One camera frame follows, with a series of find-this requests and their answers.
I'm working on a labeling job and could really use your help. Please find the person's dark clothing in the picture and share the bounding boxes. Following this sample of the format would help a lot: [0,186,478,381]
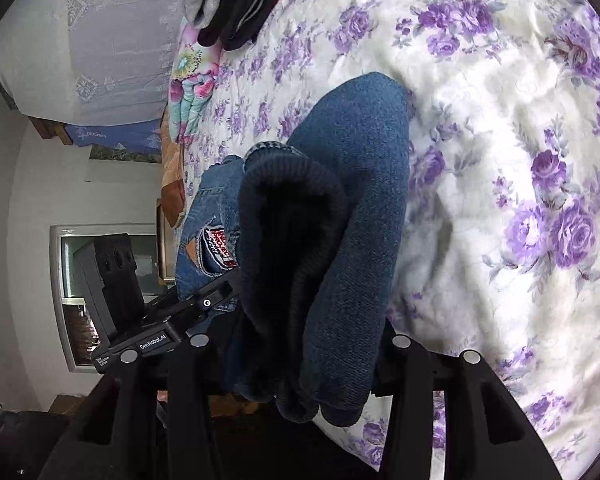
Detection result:
[0,407,76,480]

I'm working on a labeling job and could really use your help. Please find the pile of black clothes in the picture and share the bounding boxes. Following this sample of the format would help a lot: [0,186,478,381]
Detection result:
[197,0,311,51]

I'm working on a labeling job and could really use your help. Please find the blue wall poster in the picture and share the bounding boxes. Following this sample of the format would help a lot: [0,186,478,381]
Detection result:
[62,120,166,163]

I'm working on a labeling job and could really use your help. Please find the white lace cloth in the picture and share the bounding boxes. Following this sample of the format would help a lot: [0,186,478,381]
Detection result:
[0,0,191,126]

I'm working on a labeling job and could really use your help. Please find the wooden ledge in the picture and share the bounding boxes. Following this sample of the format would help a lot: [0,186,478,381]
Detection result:
[27,115,73,146]

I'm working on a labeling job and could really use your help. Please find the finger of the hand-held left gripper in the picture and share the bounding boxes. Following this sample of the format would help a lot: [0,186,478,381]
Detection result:
[145,269,243,333]

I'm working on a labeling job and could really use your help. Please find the blue denim pants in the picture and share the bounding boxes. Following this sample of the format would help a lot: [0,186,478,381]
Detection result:
[175,72,413,428]

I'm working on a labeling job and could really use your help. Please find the folded teal pink floral blanket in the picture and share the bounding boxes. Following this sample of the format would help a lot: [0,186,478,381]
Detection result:
[167,22,223,146]

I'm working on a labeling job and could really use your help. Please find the wooden bed frame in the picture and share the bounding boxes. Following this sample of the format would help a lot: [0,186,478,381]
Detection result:
[155,199,178,286]

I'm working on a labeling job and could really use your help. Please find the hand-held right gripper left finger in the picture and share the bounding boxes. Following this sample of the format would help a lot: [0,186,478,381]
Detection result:
[35,332,241,480]

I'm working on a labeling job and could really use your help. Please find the brown pillow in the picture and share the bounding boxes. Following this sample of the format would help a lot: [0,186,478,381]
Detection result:
[160,120,186,228]

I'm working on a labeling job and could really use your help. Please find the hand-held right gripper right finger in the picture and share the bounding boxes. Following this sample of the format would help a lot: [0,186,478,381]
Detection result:
[370,332,563,480]

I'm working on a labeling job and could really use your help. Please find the purple floral bed quilt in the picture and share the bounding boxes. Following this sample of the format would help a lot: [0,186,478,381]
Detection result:
[180,0,600,471]

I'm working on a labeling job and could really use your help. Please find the white framed window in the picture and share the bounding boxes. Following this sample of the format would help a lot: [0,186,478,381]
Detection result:
[50,224,168,373]

